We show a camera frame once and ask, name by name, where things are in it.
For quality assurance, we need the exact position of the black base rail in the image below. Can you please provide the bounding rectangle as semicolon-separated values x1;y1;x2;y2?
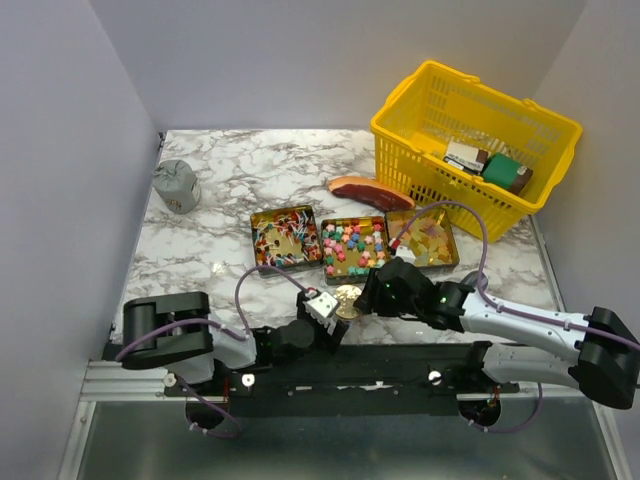
165;341;519;428

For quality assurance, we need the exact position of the green box in basket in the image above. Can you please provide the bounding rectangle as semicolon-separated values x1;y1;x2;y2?
482;153;524;190

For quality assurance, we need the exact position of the round jar lid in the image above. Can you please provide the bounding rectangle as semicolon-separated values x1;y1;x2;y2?
334;285;362;321

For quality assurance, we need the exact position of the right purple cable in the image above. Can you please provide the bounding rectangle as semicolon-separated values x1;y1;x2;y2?
387;200;640;434

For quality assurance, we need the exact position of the tin of star candies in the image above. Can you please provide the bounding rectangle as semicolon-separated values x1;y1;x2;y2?
321;216;391;285

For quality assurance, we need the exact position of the yellow shopping basket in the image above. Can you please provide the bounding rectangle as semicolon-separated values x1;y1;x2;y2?
370;60;583;242

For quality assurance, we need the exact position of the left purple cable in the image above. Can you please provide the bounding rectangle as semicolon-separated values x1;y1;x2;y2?
115;264;314;439

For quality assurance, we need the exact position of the tin of lollipops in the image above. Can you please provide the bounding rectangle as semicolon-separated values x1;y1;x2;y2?
250;205;324;272

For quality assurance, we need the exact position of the metal candy scoop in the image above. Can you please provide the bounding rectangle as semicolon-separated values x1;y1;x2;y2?
459;270;489;293

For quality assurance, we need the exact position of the grey drawstring pouch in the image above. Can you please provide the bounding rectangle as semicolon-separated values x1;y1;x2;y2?
152;159;201;214

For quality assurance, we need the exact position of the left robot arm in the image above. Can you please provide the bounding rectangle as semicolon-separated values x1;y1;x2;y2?
116;289;348;395

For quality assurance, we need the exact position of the brown chocolate bar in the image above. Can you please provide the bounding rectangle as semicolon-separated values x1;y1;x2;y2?
508;165;533;195

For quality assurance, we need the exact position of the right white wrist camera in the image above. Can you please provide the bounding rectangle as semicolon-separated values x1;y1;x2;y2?
394;245;416;264

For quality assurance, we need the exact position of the fake bacon slab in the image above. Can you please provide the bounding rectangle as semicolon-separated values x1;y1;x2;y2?
328;176;416;212

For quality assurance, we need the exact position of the tin of popsicle gummies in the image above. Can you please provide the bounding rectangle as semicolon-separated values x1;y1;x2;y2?
385;208;459;271

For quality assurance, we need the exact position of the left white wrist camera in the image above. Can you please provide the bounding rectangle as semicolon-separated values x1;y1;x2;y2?
304;292;340;324

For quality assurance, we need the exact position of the black white packet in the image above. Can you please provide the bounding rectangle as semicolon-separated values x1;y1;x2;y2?
443;141;489;175

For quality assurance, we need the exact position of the purple cable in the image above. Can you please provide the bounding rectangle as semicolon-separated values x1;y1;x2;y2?
115;264;314;439
387;200;640;434

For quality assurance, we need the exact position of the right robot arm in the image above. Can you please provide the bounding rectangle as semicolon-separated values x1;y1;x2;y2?
354;258;639;410

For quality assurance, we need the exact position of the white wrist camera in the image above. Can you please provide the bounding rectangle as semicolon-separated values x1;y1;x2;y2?
304;292;340;324
394;245;416;264

